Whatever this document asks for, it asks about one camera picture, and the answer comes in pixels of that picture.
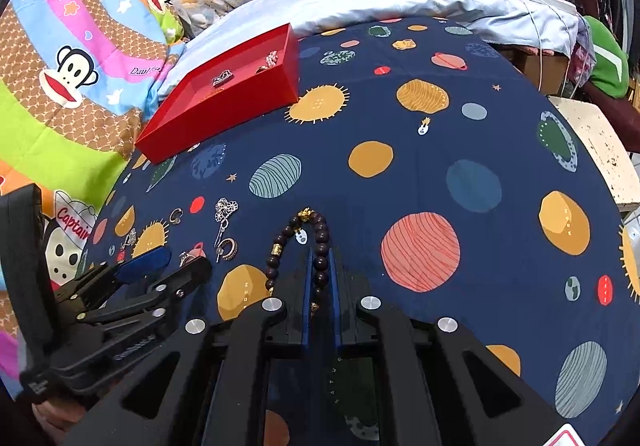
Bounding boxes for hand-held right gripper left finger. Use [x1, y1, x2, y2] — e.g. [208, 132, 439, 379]
[62, 248, 314, 446]

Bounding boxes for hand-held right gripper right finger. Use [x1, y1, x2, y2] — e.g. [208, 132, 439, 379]
[327, 246, 568, 446]

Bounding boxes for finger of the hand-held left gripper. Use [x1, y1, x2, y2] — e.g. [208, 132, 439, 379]
[75, 256, 213, 327]
[52, 246, 173, 309]

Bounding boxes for dark bead bracelet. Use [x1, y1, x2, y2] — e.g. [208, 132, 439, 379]
[265, 208, 332, 314]

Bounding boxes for red cardboard box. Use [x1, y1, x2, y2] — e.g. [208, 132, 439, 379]
[134, 22, 301, 165]

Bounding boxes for person's left hand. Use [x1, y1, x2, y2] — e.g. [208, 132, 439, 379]
[32, 398, 88, 437]

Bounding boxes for cartoon monkey blanket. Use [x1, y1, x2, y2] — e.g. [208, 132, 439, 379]
[0, 0, 186, 377]

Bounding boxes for white red card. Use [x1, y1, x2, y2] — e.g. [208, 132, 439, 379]
[532, 423, 596, 446]

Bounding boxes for white table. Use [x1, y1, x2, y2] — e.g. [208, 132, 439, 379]
[547, 96, 640, 214]

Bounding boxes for green garment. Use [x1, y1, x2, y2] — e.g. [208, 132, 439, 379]
[582, 15, 631, 99]

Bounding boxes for hanging clothes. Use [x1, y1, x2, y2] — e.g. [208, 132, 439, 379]
[607, 0, 640, 52]

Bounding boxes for silver pendant necklace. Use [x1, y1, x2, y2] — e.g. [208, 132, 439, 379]
[214, 197, 240, 249]

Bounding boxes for white cable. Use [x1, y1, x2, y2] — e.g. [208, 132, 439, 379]
[477, 0, 586, 92]

